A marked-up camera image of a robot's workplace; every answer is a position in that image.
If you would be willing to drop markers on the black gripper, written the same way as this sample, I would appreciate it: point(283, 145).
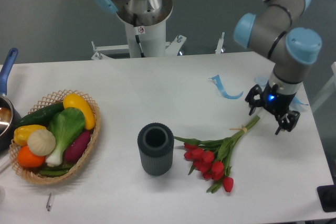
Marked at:
point(274, 102)

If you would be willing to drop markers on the red tulip bouquet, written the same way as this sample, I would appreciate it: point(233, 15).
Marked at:
point(212, 159)

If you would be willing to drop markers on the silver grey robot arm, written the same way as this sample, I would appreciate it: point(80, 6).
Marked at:
point(292, 50)

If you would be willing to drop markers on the blue ribbon bundle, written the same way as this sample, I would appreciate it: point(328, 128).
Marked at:
point(297, 101)

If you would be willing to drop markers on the small translucent blue cap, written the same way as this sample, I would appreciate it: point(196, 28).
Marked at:
point(262, 81)

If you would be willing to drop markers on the light blue ribbon strip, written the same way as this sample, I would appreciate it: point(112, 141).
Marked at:
point(217, 81)

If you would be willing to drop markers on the black box at edge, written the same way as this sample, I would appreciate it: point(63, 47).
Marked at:
point(327, 197)

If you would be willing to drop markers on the dark grey ribbed vase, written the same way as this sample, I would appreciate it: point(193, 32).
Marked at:
point(155, 143)

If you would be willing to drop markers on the yellow squash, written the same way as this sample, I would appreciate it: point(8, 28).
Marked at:
point(76, 101)

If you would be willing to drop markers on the purple sweet potato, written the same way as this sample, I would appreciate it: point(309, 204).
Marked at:
point(77, 148)

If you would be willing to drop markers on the green bok choy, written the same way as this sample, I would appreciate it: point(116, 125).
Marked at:
point(65, 126)

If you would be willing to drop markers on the green bean pods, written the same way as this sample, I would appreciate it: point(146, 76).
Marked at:
point(55, 171)

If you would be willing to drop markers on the green cucumber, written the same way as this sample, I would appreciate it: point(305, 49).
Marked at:
point(41, 116)

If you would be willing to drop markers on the orange fruit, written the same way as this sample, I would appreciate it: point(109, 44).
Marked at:
point(27, 159)

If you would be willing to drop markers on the yellow bell pepper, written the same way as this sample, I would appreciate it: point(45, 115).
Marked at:
point(22, 133)

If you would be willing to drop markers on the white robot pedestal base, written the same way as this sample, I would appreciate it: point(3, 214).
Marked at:
point(145, 27)

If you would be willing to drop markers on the blue handled saucepan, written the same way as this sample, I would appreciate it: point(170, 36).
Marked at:
point(9, 116)

